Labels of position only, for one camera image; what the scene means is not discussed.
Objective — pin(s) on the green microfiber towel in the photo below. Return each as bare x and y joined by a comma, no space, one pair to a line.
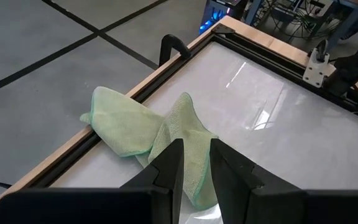
123,124

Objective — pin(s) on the black corner bracket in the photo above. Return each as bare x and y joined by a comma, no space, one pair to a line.
222,29

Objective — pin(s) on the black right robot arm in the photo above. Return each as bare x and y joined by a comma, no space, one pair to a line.
353,65

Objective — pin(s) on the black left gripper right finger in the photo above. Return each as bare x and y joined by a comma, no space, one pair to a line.
275,205

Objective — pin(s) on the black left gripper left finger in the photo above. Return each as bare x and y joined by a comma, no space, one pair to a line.
104,205

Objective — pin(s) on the workbench with blue legs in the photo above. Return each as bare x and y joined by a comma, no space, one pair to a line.
346,18

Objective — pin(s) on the computer tower with blue light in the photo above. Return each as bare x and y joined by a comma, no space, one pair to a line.
216,15

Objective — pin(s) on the black aluminium table frame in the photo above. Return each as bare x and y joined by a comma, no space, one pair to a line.
259,56

